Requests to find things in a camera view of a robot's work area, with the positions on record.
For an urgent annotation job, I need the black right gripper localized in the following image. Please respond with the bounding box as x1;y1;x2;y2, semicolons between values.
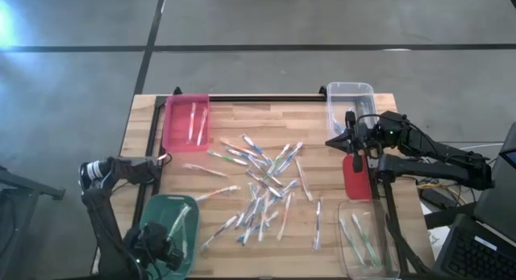
324;124;384;156

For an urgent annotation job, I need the green plastic bin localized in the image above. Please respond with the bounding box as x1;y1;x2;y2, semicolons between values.
138;193;202;280

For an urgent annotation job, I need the red flat plastic lid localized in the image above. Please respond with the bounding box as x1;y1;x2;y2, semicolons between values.
342;153;373;202

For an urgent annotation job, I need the clear deep plastic bin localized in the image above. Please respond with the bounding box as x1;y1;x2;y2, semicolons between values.
325;81;380;140

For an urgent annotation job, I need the clear shallow plastic tray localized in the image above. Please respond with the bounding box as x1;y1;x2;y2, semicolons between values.
336;199;402;280

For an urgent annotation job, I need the white toothbrush at edge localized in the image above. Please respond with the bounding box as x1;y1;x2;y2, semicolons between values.
199;214;239;253

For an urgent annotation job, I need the black power adapter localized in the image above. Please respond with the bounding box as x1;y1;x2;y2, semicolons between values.
421;187;448;208

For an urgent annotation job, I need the pink plastic bin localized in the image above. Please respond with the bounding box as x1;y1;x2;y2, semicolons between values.
161;93;211;153

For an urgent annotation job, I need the black metal stand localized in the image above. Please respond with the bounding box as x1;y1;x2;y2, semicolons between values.
0;165;66;280

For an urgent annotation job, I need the black laptop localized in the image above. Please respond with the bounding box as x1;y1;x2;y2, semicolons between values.
433;121;516;280

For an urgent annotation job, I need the yellow cable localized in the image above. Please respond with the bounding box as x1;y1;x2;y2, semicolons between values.
417;182;448;192

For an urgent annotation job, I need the white cable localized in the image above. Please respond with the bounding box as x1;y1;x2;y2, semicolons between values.
437;141;505;152

